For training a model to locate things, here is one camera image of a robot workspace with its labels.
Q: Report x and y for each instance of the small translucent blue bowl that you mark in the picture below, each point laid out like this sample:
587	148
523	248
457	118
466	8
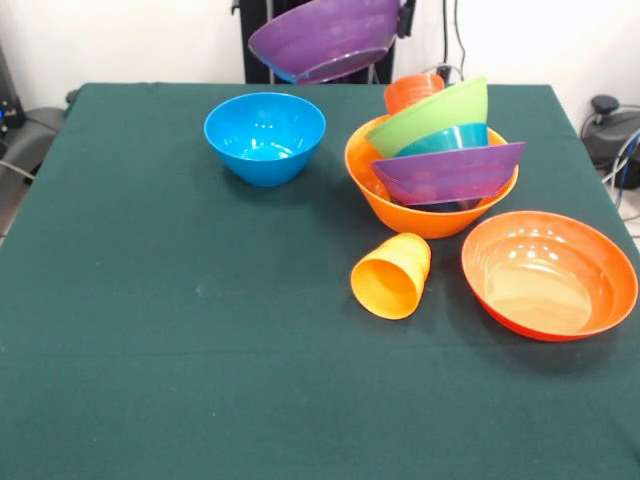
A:
450	137
445	206

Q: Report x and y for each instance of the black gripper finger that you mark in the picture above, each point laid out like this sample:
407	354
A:
406	22

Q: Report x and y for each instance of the purple bowl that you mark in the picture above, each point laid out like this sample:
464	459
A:
450	175
320	35

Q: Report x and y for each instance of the orange cup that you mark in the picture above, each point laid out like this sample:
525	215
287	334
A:
390	285

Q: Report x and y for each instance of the dark green tablecloth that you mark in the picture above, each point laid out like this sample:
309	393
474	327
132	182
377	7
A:
250	375

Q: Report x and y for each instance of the red cup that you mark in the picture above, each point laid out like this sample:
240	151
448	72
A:
405	92

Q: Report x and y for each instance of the red shallow bowl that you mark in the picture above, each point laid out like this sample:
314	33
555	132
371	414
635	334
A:
545	280

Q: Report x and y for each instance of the large orange bowl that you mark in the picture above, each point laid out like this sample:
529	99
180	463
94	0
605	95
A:
425	222

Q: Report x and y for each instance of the green bowl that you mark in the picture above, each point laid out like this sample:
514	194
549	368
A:
430	120

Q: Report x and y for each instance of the black equipment box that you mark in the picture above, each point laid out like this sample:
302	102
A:
9	100

